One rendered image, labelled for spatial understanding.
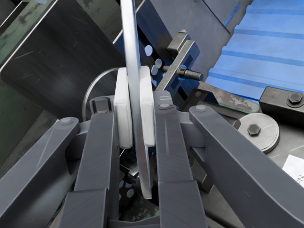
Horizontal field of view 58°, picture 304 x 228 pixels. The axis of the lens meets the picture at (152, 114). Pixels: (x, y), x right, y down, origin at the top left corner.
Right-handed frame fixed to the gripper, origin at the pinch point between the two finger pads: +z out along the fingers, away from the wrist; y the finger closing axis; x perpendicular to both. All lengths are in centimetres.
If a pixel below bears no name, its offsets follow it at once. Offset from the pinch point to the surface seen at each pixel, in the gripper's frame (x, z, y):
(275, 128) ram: -9.9, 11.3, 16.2
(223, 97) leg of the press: -24, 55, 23
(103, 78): -5.5, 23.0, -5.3
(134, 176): -25.8, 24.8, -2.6
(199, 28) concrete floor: -24, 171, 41
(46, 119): -13.5, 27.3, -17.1
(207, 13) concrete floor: -15, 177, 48
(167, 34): -3.5, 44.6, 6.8
